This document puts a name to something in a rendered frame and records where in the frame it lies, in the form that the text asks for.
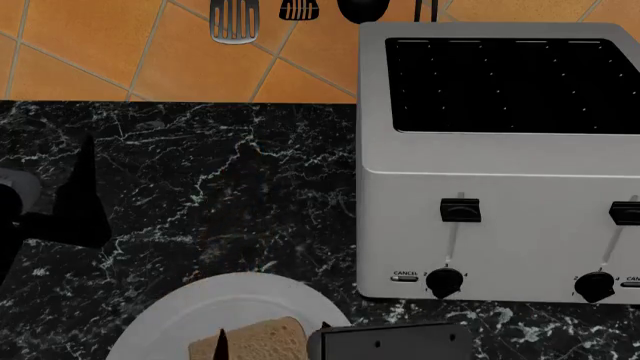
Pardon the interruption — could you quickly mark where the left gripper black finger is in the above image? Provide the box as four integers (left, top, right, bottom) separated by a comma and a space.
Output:
52, 132, 114, 249

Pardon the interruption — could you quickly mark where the white round plate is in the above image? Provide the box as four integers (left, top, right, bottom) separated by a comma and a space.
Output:
104, 271, 354, 360

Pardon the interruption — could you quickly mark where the slice of bread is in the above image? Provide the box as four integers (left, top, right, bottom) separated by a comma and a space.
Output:
187, 315, 309, 360

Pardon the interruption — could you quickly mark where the black toaster dial knob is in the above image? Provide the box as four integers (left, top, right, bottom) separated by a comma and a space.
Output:
573, 271, 616, 304
425, 267, 465, 300

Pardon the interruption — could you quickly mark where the black toaster lever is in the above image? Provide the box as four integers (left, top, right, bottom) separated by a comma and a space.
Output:
608, 201, 640, 226
439, 197, 482, 224

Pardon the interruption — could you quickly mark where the silver four-slot toaster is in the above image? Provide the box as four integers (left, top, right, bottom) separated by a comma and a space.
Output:
355, 21, 640, 305

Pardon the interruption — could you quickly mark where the silver slotted spatula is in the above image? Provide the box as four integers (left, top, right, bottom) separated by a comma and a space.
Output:
209, 0, 261, 45

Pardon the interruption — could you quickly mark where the small black slotted spatula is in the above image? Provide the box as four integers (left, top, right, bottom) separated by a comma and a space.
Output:
278, 0, 320, 22

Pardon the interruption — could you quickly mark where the black ladle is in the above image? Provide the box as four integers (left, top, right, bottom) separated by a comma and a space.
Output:
336, 0, 392, 26

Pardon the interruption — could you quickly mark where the black utensil with two prongs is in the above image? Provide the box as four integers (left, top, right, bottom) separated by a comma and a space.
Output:
412, 0, 440, 23

